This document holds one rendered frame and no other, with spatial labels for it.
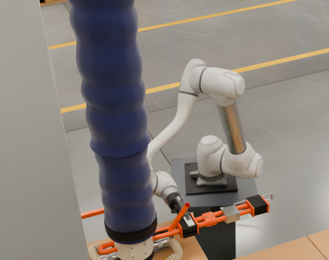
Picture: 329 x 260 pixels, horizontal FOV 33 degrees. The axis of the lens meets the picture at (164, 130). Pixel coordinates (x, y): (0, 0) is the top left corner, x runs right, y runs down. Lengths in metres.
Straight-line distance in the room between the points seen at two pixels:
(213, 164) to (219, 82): 0.66
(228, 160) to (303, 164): 1.82
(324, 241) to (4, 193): 2.58
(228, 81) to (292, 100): 3.15
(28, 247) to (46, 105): 0.26
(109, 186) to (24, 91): 1.41
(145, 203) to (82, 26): 0.79
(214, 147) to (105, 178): 1.09
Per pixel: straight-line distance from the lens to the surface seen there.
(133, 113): 2.02
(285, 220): 4.24
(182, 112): 2.75
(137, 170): 2.16
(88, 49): 1.91
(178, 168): 3.46
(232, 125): 2.87
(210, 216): 2.56
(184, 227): 2.50
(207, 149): 3.14
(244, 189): 3.27
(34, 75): 0.80
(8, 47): 0.78
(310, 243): 3.26
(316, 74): 6.34
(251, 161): 3.07
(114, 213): 2.28
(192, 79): 2.73
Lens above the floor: 2.74
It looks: 31 degrees down
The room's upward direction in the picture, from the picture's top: 5 degrees counter-clockwise
